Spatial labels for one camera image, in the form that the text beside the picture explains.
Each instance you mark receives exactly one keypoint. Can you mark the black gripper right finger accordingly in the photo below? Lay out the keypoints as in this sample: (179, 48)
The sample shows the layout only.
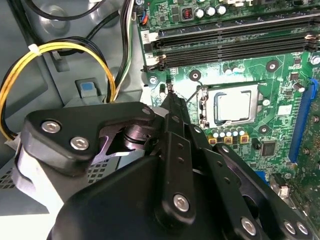
(250, 180)

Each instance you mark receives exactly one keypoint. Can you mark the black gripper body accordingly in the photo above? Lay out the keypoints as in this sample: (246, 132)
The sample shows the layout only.
(112, 212)

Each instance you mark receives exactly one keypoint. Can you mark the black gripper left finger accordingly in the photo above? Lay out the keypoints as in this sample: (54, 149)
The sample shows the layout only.
(75, 117)

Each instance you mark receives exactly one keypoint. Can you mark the silver CPU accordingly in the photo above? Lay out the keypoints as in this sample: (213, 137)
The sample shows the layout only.
(233, 107)

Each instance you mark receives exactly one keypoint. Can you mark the metal socket cover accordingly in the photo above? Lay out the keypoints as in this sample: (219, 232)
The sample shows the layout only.
(254, 103)

